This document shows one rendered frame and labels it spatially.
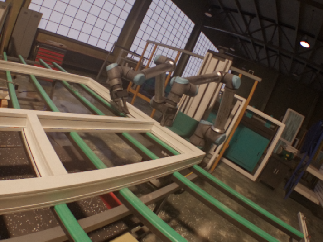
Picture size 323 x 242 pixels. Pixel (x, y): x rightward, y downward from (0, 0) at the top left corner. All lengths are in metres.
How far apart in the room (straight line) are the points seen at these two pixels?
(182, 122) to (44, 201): 1.95
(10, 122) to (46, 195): 0.42
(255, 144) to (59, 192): 4.42
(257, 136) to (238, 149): 0.56
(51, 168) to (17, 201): 0.14
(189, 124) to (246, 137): 2.64
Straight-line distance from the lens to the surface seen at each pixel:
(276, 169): 4.45
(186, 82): 1.21
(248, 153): 4.67
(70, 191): 0.52
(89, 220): 0.57
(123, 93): 1.36
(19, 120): 0.83
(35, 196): 0.48
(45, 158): 0.57
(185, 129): 2.23
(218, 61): 2.29
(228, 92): 1.75
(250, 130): 4.65
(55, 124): 0.88
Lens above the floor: 1.27
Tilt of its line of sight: 14 degrees down
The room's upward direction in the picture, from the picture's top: 24 degrees clockwise
